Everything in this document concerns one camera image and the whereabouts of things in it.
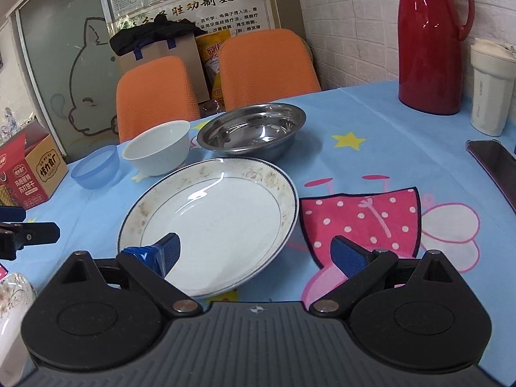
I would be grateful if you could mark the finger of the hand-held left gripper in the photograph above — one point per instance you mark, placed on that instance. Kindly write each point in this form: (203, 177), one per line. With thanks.
(36, 234)
(12, 213)

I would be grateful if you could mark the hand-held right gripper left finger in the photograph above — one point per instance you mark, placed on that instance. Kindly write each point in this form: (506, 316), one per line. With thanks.
(169, 250)

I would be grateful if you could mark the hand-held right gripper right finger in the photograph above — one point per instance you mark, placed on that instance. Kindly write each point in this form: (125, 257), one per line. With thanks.
(346, 260)

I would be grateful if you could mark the white plate with floral rim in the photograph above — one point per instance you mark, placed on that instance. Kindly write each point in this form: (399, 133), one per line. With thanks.
(225, 217)

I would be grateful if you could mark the red and orange snack box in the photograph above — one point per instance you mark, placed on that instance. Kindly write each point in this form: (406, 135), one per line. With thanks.
(36, 173)

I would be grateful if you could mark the white dish with flower print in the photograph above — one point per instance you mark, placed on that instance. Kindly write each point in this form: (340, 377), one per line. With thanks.
(12, 302)

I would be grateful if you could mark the blue plastic bowl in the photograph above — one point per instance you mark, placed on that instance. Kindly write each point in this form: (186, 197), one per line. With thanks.
(94, 169)

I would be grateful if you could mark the clear plastic wrapping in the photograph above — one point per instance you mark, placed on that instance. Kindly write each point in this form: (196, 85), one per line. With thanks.
(12, 123)

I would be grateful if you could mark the white ceramic bowl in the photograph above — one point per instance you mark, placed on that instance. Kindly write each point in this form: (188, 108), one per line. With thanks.
(157, 157)

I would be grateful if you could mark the blue cartoon tablecloth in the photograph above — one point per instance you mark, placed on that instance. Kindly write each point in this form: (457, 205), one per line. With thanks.
(403, 129)

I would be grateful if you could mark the stainless steel bowl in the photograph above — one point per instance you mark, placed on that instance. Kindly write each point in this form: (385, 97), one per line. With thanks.
(250, 129)

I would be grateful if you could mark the orange chair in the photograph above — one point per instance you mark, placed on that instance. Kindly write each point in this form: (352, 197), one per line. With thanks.
(266, 68)
(157, 92)

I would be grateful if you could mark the frosted glass door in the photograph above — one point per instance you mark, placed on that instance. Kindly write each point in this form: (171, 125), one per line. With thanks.
(48, 48)

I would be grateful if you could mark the black smartphone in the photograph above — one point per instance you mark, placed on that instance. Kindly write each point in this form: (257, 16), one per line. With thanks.
(496, 165)

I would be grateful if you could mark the yellow snack packet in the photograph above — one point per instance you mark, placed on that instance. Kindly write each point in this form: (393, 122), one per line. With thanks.
(209, 60)

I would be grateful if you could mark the brown cardboard box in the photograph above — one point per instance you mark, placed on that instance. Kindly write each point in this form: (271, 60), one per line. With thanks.
(185, 50)

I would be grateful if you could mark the black cloth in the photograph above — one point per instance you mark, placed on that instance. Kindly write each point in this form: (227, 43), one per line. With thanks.
(153, 32)

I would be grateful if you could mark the white tumbler cup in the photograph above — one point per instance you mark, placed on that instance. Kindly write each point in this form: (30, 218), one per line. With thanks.
(490, 88)

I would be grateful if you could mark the red thermos jug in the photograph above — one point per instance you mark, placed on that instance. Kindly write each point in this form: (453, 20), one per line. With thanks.
(427, 48)

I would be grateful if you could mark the framed wall poster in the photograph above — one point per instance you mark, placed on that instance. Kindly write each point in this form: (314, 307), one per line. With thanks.
(225, 4)

